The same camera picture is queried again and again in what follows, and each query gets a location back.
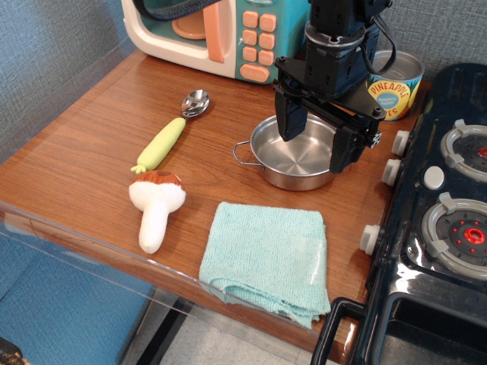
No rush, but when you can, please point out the pineapple slices can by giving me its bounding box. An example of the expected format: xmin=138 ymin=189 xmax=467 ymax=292
xmin=366 ymin=51 xmax=425 ymax=121

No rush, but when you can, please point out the light blue folded towel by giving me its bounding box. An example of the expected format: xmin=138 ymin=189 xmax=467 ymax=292
xmin=199 ymin=202 xmax=330 ymax=328

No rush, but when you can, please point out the small steel pot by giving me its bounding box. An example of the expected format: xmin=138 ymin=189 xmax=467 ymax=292
xmin=233 ymin=114 xmax=336 ymax=192

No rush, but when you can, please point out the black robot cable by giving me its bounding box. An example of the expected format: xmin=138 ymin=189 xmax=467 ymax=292
xmin=358 ymin=14 xmax=398 ymax=76

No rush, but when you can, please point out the toy microwave oven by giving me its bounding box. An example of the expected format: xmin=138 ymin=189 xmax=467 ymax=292
xmin=122 ymin=1 xmax=310 ymax=84

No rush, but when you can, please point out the clear acrylic barrier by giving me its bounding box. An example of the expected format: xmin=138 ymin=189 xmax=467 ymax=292
xmin=1 ymin=51 xmax=320 ymax=351

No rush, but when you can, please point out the black toy stove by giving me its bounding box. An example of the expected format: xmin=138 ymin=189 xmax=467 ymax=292
xmin=312 ymin=63 xmax=486 ymax=364

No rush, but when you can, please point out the black table leg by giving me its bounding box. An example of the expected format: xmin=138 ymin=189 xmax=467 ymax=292
xmin=136 ymin=298 xmax=193 ymax=364

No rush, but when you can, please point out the spoon with green handle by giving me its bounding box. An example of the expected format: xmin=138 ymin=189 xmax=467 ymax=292
xmin=130 ymin=89 xmax=210 ymax=174

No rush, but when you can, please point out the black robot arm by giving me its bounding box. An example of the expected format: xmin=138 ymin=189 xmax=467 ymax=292
xmin=274 ymin=1 xmax=396 ymax=173

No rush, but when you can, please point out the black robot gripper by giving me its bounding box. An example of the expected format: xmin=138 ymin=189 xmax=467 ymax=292
xmin=274 ymin=22 xmax=385 ymax=173

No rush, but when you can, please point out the plush mushroom toy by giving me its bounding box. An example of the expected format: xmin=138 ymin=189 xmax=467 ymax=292
xmin=129 ymin=171 xmax=186 ymax=254

